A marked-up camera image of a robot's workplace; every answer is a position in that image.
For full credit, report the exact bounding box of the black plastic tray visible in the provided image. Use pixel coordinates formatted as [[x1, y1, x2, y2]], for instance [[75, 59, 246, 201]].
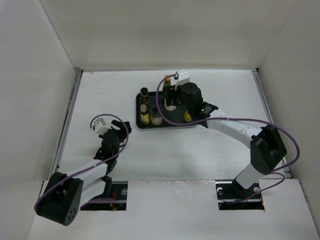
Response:
[[136, 91, 185, 129]]

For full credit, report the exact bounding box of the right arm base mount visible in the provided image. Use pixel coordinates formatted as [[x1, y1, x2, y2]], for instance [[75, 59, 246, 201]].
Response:
[[215, 181, 265, 211]]

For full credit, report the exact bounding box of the black-cap grinder bottle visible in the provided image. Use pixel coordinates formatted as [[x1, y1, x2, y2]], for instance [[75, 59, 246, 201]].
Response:
[[164, 99, 177, 111], [150, 105, 163, 127]]

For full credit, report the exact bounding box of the yellow-label brown bottle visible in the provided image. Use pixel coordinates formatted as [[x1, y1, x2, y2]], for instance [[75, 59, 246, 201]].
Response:
[[183, 110, 193, 123], [140, 104, 150, 125]]

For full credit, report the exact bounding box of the small spice jar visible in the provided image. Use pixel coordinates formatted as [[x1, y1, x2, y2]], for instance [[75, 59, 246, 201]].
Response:
[[140, 87, 149, 105]]

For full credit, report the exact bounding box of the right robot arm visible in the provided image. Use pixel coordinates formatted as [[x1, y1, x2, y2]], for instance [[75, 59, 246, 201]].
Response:
[[163, 82, 287, 198]]

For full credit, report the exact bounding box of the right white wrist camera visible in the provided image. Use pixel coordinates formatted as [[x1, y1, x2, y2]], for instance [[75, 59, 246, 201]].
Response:
[[174, 69, 190, 90]]

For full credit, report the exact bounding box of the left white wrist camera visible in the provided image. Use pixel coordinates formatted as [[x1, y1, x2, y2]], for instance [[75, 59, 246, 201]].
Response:
[[92, 117, 111, 136]]

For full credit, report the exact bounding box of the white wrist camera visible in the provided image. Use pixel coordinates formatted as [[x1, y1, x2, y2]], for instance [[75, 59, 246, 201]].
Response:
[[92, 117, 111, 136], [174, 69, 190, 90]]

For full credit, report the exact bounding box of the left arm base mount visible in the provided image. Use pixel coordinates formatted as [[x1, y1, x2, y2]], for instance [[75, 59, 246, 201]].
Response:
[[79, 176, 128, 211]]

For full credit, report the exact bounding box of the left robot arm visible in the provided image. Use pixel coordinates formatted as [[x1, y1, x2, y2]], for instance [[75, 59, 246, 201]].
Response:
[[34, 118, 132, 226]]

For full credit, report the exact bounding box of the red sauce bottle yellow cap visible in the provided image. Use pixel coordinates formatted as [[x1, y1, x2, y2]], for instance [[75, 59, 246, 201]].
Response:
[[162, 75, 172, 101]]

